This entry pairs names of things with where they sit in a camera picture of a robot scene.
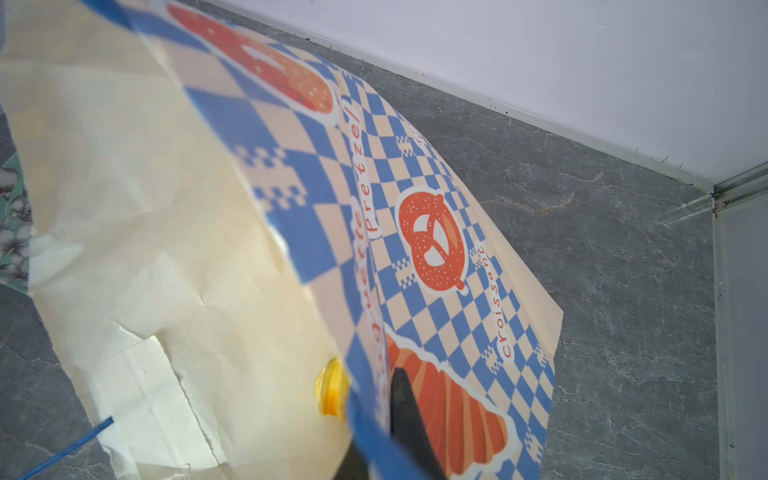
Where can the green floral tray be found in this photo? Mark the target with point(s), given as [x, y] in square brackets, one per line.
[16, 226]

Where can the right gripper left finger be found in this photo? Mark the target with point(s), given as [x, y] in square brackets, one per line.
[354, 466]

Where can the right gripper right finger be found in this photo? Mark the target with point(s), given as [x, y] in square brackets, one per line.
[408, 428]

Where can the checkered paper bag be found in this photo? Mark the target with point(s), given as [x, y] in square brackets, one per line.
[216, 215]

